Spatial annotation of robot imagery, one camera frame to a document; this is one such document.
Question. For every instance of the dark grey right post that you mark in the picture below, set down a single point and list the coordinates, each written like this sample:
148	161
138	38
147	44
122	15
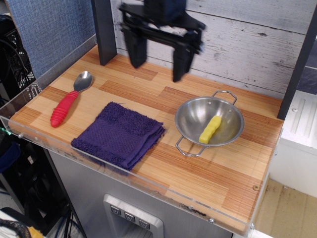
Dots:
299	67

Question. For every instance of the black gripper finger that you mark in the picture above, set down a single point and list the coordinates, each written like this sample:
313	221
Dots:
184	50
136	46

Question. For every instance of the black plastic crate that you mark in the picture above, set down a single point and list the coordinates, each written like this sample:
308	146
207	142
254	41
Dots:
16	73

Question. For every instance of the dark grey left post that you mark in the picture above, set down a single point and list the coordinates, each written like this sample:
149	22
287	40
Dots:
104	29

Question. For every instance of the clear acrylic table guard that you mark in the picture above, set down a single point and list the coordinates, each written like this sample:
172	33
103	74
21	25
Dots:
193	196

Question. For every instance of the blue fabric partition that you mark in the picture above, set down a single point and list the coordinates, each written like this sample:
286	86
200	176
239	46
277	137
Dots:
54	33

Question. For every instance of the spoon with red handle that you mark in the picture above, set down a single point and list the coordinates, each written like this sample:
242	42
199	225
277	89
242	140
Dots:
81	83

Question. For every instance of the purple folded cloth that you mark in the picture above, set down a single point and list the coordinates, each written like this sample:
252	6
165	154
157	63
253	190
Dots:
119	136

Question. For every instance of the dark grey post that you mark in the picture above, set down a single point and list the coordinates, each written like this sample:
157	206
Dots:
299	67
104	29

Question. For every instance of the yellow ridged tube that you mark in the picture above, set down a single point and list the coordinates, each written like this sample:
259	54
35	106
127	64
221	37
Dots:
210	129

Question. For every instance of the yellow object at bottom left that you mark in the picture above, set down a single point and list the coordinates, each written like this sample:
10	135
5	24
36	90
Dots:
34	233

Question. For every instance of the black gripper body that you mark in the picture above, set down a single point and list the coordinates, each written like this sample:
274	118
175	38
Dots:
162	21

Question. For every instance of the silver button panel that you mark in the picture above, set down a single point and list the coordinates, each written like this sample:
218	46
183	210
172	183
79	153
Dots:
128	221

